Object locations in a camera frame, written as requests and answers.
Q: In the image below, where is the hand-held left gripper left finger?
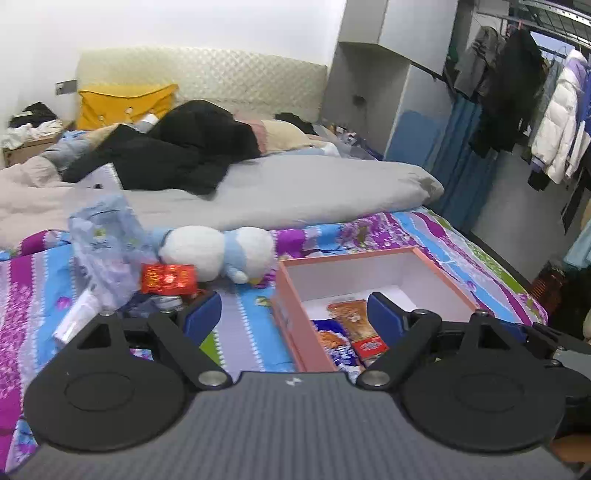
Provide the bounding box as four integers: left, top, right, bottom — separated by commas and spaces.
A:
65, 291, 234, 389

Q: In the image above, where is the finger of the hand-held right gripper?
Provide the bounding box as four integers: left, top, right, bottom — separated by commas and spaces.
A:
524, 322, 591, 366

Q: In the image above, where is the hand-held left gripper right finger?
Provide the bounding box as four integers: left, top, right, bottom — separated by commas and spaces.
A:
356, 292, 536, 389

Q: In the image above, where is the orange brown snack packet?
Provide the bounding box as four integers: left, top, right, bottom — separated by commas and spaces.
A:
327, 299, 387, 367

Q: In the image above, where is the orange-red snack packet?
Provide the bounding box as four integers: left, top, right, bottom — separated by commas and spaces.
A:
140, 263, 198, 295

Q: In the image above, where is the purple blue snack packet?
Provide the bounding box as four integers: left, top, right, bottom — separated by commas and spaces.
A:
313, 318, 366, 371

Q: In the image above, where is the pink cardboard box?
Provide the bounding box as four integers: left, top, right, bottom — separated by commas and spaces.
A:
271, 246, 481, 372

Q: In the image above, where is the dark red basket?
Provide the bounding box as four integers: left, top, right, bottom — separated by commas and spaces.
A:
530, 261, 570, 308

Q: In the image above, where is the white and blue plush toy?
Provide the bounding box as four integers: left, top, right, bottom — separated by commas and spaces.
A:
150, 225, 277, 284

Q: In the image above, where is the teal hanging garment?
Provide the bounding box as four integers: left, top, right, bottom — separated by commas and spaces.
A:
562, 228, 591, 271

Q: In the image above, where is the clear blue plastic bag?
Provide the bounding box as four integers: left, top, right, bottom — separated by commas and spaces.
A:
68, 193, 160, 311

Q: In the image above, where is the white tube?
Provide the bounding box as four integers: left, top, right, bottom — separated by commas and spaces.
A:
52, 292, 101, 346

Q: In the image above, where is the grey duvet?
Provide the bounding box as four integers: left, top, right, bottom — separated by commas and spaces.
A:
0, 154, 445, 241

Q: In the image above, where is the blue curtain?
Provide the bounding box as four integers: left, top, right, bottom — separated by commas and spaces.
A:
427, 97, 497, 234

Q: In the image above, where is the floral striped bedsheet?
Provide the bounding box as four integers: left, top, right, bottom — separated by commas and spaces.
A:
0, 208, 550, 472

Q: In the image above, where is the black garment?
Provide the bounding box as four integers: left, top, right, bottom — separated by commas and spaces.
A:
62, 99, 263, 195

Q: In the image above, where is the blue foam pad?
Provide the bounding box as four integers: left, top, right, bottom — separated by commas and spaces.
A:
385, 109, 448, 168

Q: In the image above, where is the pink pillow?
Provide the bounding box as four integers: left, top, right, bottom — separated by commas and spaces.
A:
249, 121, 271, 153

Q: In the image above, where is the group of small bottles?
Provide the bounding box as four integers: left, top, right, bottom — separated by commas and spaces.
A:
323, 121, 365, 146

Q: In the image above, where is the beige pillow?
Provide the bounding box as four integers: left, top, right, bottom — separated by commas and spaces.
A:
261, 119, 312, 153

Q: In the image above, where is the blue grey garment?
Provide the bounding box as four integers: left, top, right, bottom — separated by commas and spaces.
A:
41, 130, 100, 172

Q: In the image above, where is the dark cloth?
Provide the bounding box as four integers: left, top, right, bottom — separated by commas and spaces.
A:
274, 112, 320, 136

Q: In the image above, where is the white puffer jacket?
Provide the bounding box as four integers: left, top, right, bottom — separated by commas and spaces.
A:
527, 48, 591, 184

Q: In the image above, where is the blue hanging garment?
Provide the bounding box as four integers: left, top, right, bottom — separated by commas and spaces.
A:
573, 69, 591, 178

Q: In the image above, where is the yellow pillow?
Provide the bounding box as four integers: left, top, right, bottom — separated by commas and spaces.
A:
76, 84, 180, 132

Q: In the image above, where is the wooden nightstand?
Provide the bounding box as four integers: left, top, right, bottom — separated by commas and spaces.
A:
2, 121, 77, 168

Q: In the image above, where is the cream quilted headboard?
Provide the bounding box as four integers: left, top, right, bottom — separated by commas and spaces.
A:
75, 45, 328, 125

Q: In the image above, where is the pile of clothes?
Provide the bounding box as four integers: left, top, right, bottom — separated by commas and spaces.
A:
2, 102, 63, 148

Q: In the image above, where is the black hanging coat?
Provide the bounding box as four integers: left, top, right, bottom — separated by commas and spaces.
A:
470, 28, 548, 158

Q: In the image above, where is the grey hanging garment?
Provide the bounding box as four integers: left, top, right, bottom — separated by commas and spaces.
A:
454, 27, 507, 100

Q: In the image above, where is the white wardrobe cabinet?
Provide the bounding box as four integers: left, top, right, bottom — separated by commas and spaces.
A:
321, 0, 459, 160

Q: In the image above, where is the metal clothes rack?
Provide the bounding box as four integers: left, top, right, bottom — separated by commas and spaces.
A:
466, 0, 591, 52

